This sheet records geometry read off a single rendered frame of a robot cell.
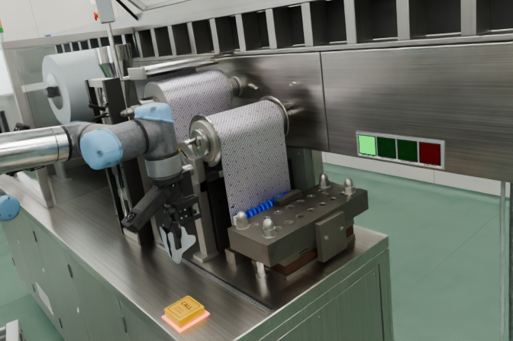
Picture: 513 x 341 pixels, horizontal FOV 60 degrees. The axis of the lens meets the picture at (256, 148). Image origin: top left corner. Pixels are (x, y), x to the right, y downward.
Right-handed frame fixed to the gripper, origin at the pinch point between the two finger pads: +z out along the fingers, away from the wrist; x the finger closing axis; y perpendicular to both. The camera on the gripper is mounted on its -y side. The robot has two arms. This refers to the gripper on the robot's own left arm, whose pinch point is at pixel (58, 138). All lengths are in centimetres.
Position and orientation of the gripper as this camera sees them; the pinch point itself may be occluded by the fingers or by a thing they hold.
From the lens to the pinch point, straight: 174.3
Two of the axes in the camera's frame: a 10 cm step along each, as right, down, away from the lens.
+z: 5.7, -3.0, 7.6
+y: 0.2, 9.4, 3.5
